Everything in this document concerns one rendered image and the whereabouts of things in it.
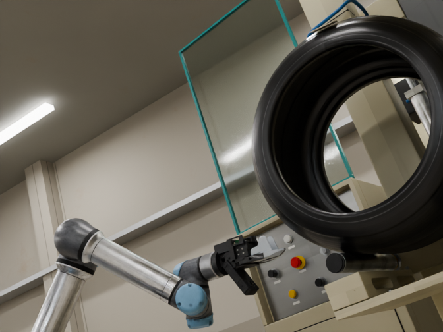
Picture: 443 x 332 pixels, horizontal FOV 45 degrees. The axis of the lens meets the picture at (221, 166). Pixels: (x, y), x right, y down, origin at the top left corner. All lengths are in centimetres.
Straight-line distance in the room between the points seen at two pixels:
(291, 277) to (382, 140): 75
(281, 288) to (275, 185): 90
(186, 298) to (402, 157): 70
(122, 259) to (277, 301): 87
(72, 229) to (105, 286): 523
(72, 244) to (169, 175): 488
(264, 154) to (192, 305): 42
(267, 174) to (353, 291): 34
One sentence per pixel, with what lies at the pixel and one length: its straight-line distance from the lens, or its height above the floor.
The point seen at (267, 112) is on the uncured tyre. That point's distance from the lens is 134.
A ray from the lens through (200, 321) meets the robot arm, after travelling 152.
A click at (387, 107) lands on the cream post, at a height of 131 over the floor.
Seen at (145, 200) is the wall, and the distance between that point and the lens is 649.
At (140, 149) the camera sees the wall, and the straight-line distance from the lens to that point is 669.
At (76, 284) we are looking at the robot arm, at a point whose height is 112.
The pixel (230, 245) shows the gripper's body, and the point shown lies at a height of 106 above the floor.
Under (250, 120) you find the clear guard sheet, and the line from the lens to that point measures 226.
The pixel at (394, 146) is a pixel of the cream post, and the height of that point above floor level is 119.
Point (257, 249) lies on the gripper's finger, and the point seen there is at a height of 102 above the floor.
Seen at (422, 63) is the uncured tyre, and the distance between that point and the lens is 121.
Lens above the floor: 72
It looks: 22 degrees up
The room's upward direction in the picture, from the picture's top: 18 degrees counter-clockwise
